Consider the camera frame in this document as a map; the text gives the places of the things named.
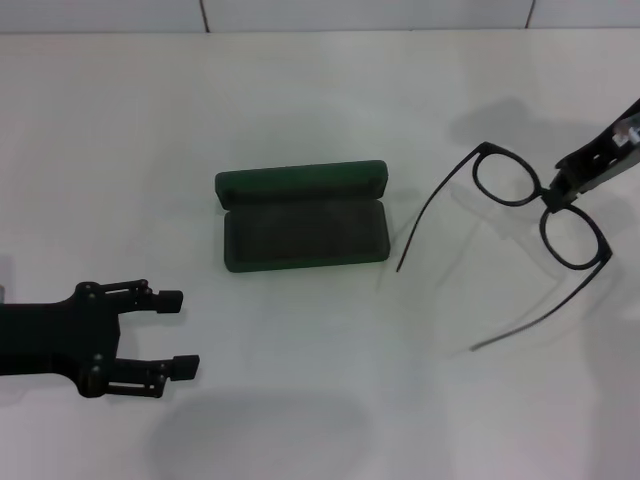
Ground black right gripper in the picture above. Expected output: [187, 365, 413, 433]
[543, 95, 640, 211]

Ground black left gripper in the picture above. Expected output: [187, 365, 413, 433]
[0, 279, 201, 400]

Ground black glasses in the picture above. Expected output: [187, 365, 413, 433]
[396, 141, 614, 353]

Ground green glasses case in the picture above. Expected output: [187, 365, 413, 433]
[214, 159, 391, 274]

